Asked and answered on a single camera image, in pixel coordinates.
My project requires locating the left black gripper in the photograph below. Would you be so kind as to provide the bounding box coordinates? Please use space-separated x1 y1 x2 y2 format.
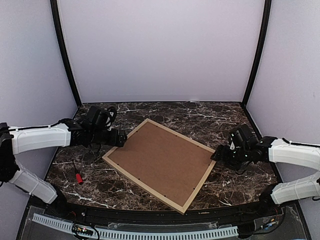
89 128 126 148

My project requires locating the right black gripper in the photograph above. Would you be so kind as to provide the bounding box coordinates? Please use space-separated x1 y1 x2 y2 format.
211 144 251 171

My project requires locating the wooden picture frame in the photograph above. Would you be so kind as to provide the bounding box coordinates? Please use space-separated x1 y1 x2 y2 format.
102 118 215 214

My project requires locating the red handled screwdriver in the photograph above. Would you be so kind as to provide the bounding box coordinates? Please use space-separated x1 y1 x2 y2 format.
72 161 84 185

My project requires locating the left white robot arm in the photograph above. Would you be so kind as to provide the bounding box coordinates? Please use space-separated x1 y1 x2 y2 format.
0 118 128 218

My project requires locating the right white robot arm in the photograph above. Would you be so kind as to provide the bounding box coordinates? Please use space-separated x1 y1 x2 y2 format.
210 134 320 217

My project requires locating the small circuit board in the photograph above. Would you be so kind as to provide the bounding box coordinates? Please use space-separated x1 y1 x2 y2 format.
71 224 94 237

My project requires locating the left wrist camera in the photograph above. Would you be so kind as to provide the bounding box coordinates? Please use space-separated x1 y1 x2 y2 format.
82 106 117 131

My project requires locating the black front rail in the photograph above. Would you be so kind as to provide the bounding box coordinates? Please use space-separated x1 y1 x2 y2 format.
27 193 296 227

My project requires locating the white slotted cable duct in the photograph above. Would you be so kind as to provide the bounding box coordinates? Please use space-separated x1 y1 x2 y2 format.
32 213 239 240

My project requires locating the left black corner post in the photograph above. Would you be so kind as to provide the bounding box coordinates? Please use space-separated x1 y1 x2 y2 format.
50 0 82 108

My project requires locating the black corner post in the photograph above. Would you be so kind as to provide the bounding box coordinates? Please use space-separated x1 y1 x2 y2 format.
241 0 272 109
50 0 82 108

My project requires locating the right black corner post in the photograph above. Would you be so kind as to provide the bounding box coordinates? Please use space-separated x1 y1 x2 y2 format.
241 0 272 109

